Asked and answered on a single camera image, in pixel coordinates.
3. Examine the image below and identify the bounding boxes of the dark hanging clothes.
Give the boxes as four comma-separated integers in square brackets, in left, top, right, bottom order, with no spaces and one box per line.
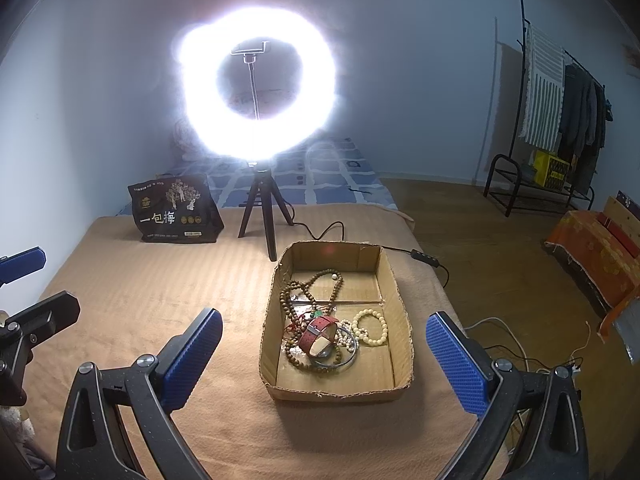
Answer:
[558,63,613,194]

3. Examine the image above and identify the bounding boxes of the yellow black box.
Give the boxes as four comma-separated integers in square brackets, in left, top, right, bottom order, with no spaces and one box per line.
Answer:
[532,150,570,191]

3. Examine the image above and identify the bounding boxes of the black tripod stand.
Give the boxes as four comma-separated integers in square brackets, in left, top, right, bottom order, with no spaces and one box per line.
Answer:
[238,162,294,262]

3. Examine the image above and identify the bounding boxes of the black ring light cable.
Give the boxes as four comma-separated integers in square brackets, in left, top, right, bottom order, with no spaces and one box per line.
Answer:
[290,219,452,291]

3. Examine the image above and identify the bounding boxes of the black clothes rack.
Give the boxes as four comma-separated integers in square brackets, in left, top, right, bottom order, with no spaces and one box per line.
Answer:
[483,2,613,217]

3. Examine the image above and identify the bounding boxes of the dark thin bangle ring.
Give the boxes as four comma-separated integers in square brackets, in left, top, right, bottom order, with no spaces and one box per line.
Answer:
[299,326,360,373]

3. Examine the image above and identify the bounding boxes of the orange cloth covered furniture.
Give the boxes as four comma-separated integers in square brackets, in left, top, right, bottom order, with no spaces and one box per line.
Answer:
[544,193,639,340]

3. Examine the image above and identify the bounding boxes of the blue patterned bed sheet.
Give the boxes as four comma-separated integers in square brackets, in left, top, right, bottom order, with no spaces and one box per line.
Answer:
[117,135,402,212]

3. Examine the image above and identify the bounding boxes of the striped hanging towel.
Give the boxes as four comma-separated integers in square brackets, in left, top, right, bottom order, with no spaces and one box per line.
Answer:
[518,24,565,152]

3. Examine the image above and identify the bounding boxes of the pale jade bead bracelet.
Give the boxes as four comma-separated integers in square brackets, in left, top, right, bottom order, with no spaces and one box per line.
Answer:
[351,308,391,347]

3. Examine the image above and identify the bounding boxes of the red strap wristwatch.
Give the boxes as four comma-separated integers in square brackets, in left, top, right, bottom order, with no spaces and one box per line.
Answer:
[297,315,338,358]

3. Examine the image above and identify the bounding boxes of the black snack bag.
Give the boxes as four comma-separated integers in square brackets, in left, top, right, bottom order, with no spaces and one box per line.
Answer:
[128,174,224,244]

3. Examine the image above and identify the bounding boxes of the bright ring light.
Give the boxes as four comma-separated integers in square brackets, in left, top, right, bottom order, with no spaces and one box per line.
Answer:
[177,6,336,162]

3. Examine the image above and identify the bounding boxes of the brown wooden bead necklace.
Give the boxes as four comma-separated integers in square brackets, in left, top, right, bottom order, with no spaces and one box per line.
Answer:
[278,268,359,373]

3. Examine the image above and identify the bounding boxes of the cardboard box tray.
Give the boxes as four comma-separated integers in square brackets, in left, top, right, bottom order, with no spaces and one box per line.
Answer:
[259,242,414,403]

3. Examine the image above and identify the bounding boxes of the folded floral quilt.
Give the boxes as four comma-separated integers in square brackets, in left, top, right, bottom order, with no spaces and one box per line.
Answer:
[172,118,202,162]

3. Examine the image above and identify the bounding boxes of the white tangled cables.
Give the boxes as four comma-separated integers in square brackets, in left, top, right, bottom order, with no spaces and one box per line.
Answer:
[464,314,601,426]

